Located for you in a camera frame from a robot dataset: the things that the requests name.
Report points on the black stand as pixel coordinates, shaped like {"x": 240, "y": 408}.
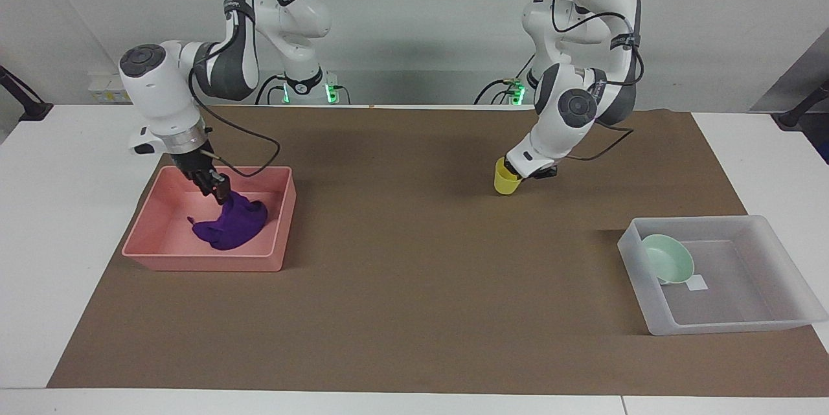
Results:
{"x": 800, "y": 111}
{"x": 26, "y": 101}

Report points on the yellow plastic cup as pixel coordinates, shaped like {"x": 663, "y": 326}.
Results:
{"x": 505, "y": 182}

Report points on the light green bowl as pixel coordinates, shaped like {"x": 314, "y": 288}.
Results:
{"x": 667, "y": 259}

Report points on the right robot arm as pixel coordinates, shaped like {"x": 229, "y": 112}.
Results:
{"x": 162, "y": 88}

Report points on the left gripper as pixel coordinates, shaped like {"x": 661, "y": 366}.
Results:
{"x": 545, "y": 173}

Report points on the small white paper piece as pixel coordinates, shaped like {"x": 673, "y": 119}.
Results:
{"x": 697, "y": 283}

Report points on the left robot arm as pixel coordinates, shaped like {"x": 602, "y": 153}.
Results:
{"x": 573, "y": 104}

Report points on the pink plastic tray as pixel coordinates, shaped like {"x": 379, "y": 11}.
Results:
{"x": 162, "y": 253}

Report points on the translucent white plastic bin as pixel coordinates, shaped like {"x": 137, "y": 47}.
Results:
{"x": 745, "y": 298}

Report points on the purple cloth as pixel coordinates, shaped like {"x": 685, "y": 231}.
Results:
{"x": 234, "y": 224}

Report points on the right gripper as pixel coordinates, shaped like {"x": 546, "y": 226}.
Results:
{"x": 193, "y": 162}

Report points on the white box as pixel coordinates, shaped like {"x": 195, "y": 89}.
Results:
{"x": 107, "y": 88}

